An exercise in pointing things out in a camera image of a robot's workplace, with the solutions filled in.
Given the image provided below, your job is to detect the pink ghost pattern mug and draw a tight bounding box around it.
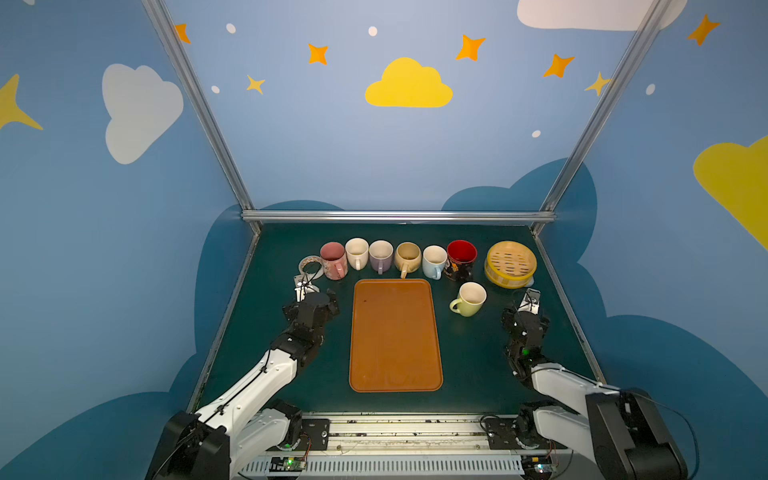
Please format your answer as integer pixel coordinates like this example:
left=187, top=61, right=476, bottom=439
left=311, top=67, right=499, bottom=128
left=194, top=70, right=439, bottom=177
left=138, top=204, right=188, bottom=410
left=320, top=242, right=348, bottom=281

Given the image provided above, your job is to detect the yellow-green ceramic mug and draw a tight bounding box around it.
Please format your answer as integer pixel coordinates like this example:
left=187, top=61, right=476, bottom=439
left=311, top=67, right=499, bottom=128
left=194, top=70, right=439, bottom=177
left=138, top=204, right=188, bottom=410
left=449, top=282, right=487, bottom=318

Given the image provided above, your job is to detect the white ceramic mug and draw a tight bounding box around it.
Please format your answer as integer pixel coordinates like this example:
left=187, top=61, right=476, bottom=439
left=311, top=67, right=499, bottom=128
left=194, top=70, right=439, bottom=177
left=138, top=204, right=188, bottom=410
left=345, top=238, right=369, bottom=271

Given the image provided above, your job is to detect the purple ceramic mug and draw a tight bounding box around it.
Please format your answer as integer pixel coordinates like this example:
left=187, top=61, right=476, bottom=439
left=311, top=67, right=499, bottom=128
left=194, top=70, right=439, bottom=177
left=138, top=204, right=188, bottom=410
left=368, top=240, right=394, bottom=275

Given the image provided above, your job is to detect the black patterned mug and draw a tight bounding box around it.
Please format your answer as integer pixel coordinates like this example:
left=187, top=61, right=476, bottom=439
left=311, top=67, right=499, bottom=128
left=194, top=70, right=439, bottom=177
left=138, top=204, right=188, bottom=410
left=444, top=240, right=478, bottom=282

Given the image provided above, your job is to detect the beige ceramic teapot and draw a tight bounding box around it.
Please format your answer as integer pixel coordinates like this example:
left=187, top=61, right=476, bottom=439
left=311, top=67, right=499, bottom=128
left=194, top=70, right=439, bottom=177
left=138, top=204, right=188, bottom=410
left=394, top=242, right=422, bottom=279

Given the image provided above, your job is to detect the light blue ceramic mug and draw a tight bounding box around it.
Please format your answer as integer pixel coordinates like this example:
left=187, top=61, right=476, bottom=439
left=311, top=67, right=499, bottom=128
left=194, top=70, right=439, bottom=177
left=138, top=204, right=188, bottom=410
left=422, top=245, right=448, bottom=280

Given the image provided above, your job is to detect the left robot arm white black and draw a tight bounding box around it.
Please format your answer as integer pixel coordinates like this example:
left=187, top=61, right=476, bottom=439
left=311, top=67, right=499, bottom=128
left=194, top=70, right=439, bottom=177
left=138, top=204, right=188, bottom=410
left=146, top=290, right=340, bottom=479

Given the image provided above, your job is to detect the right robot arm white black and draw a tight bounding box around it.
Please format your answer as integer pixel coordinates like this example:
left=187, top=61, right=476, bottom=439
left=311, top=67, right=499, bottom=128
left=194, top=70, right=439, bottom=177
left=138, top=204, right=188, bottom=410
left=501, top=301, right=692, bottom=479

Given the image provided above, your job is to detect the large patterned tape roll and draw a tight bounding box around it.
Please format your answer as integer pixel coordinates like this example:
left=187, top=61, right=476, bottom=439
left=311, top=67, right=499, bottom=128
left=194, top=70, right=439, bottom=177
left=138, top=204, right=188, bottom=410
left=298, top=255, right=325, bottom=282

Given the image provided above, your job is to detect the yellow bamboo steamer basket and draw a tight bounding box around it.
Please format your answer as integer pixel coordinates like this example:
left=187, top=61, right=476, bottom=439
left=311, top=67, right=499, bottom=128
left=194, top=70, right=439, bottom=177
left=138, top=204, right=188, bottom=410
left=484, top=241, right=537, bottom=289

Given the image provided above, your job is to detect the orange rectangular tray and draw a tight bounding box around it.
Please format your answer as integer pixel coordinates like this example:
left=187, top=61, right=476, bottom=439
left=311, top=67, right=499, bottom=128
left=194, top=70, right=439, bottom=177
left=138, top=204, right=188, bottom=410
left=349, top=279, right=443, bottom=393

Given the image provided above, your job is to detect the right controller circuit board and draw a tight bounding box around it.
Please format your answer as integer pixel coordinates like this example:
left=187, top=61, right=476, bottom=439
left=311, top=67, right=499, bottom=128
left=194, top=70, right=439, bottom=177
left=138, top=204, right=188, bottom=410
left=521, top=456, right=553, bottom=480

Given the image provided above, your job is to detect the controller circuit board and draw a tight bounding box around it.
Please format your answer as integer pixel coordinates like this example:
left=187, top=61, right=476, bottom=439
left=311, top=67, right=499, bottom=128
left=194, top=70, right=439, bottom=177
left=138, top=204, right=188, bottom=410
left=268, top=457, right=307, bottom=474
left=521, top=456, right=553, bottom=480

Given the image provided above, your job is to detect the left controller circuit board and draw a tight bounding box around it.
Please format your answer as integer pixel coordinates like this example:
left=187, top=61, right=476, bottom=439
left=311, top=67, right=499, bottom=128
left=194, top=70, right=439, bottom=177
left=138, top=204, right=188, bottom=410
left=268, top=457, right=307, bottom=474

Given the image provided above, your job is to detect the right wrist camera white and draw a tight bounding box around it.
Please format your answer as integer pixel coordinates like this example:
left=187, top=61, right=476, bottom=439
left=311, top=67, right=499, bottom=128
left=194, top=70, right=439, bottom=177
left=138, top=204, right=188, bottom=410
left=518, top=288, right=541, bottom=315

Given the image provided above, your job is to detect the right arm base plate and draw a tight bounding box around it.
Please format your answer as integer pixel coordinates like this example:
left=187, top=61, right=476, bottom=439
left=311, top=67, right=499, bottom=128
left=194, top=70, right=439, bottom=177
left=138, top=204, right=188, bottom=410
left=479, top=416, right=565, bottom=451

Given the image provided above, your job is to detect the aluminium frame right post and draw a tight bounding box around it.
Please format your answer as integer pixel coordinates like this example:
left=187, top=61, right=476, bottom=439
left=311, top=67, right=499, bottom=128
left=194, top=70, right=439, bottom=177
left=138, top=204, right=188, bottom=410
left=531, top=0, right=673, bottom=238

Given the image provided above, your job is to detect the aluminium frame post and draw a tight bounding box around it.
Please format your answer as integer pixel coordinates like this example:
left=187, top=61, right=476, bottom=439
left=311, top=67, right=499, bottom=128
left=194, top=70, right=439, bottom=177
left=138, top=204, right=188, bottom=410
left=142, top=0, right=253, bottom=214
left=531, top=0, right=673, bottom=238

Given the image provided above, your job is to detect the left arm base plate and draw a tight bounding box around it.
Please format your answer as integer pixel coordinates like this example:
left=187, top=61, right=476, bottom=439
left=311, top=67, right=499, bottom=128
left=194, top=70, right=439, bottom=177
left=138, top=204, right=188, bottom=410
left=276, top=418, right=331, bottom=451

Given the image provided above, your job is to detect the aluminium front rail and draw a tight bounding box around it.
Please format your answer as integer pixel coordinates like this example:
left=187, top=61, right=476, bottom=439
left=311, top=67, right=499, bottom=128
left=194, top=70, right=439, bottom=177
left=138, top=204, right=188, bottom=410
left=240, top=415, right=560, bottom=472

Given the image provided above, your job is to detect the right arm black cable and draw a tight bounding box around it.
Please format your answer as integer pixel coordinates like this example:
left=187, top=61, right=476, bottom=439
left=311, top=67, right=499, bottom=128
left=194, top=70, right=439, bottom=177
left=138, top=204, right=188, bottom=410
left=629, top=389, right=701, bottom=463

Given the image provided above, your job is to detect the aluminium frame left post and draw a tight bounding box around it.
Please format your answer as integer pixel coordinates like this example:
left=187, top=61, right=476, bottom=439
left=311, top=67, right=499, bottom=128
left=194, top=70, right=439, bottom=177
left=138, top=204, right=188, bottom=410
left=142, top=0, right=253, bottom=214

